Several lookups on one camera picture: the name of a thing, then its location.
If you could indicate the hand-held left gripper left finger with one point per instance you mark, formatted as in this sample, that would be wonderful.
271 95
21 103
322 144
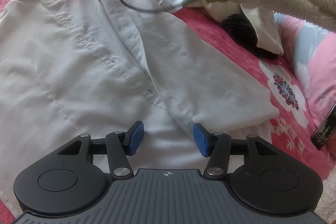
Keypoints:
136 137

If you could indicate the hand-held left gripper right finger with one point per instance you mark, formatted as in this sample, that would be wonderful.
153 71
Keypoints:
202 138

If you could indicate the white shirt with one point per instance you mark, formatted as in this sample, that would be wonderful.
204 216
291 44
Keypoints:
78 56

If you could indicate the pink blue floral pillow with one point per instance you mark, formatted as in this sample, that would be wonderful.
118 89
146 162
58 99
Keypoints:
315 61

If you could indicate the pink floral blanket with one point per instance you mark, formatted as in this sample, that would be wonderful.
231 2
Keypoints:
207 29

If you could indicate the black cloth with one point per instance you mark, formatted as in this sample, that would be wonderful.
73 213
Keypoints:
241 29

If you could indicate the cream smooth cloth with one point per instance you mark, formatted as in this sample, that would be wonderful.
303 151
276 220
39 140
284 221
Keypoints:
265 27

